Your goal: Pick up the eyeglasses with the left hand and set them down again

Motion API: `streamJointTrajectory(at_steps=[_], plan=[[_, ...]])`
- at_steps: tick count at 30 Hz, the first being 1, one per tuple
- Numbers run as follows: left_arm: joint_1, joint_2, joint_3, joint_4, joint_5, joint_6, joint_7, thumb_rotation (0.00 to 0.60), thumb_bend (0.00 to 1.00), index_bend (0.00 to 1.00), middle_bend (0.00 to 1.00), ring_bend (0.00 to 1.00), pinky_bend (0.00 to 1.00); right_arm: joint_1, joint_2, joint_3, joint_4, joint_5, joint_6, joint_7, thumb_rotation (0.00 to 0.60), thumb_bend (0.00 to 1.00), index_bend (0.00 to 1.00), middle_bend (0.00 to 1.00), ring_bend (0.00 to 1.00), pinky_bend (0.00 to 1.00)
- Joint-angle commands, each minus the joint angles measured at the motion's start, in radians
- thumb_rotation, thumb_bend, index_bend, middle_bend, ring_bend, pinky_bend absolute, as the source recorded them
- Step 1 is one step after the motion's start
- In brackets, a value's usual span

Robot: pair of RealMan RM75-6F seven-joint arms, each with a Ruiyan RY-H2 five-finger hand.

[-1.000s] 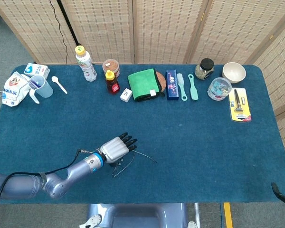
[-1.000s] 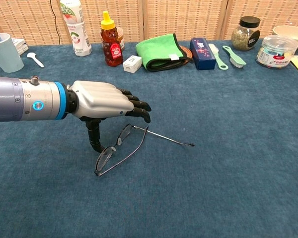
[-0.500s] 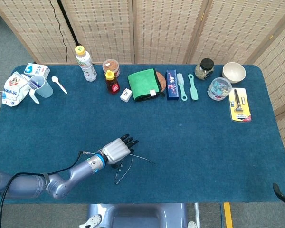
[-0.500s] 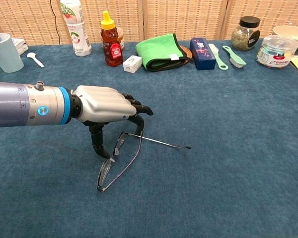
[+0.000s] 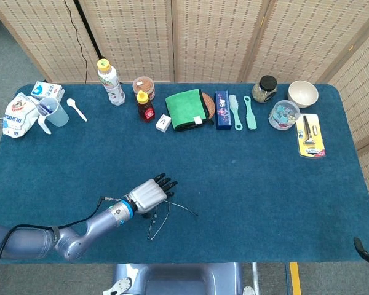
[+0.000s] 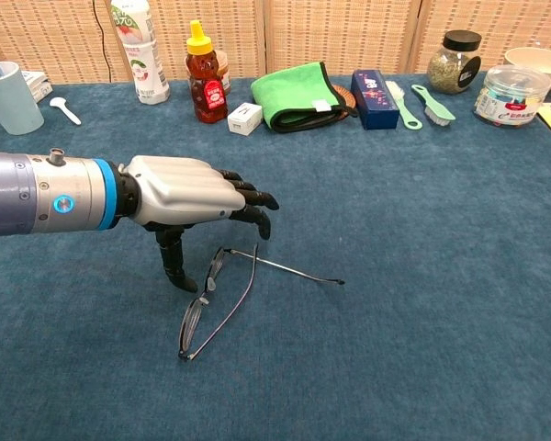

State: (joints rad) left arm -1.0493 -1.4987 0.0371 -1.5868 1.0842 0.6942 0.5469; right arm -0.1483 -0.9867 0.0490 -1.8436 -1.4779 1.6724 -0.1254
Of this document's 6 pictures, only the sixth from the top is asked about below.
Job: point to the light blue plastic cup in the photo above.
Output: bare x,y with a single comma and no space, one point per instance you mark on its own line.
14,105

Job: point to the clear plastic candy jar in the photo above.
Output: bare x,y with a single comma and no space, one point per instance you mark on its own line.
509,101

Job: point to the small brown glass jar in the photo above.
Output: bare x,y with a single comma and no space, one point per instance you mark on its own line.
224,73

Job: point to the white yogurt drink bottle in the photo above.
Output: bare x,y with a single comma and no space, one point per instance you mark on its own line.
147,69

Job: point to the glass spice jar black lid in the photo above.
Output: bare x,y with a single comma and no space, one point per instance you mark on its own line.
447,71

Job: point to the dark blue printed box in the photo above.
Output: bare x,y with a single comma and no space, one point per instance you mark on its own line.
374,98

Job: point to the white tissue packet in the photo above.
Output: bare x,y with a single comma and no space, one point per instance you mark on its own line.
37,85

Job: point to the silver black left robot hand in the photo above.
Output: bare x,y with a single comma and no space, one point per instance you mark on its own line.
183,188

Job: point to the mint green scrubbing brush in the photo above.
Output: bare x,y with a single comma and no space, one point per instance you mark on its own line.
434,108

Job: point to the small white cardboard box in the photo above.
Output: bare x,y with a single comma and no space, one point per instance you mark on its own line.
243,119

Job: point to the bamboo folding screen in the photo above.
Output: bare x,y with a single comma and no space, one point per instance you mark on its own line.
349,32

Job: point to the bear honey bottle yellow cap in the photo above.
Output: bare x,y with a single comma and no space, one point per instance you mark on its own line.
209,92

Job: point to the small white plastic spoon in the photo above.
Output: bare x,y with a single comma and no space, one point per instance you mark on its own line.
59,104

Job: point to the cream white bowl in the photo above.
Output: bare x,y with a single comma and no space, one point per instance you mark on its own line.
542,62

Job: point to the thin black eyeglasses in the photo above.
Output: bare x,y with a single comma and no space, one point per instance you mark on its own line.
210,284

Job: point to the green brush with white bristles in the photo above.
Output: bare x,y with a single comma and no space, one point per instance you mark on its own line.
406,115

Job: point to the blue fabric tablecloth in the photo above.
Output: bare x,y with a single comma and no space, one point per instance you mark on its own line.
372,298

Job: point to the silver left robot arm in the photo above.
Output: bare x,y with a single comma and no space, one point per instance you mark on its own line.
27,197

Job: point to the brown woven round coaster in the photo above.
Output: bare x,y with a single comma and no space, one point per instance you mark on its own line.
344,97

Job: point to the folded green microfiber cloth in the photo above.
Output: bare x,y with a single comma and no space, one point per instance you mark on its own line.
289,92

